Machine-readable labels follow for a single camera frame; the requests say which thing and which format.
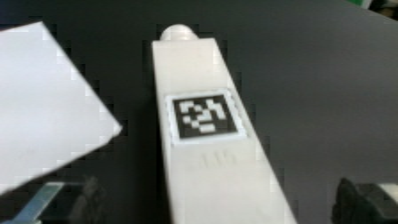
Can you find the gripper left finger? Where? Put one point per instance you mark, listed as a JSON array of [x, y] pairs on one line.
[[64, 204]]

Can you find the white paper marker sheet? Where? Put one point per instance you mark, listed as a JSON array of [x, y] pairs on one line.
[[57, 124]]

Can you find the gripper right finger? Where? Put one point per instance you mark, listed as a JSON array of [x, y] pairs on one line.
[[366, 203]]

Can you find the white desk leg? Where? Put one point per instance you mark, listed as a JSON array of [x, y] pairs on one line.
[[222, 186]]

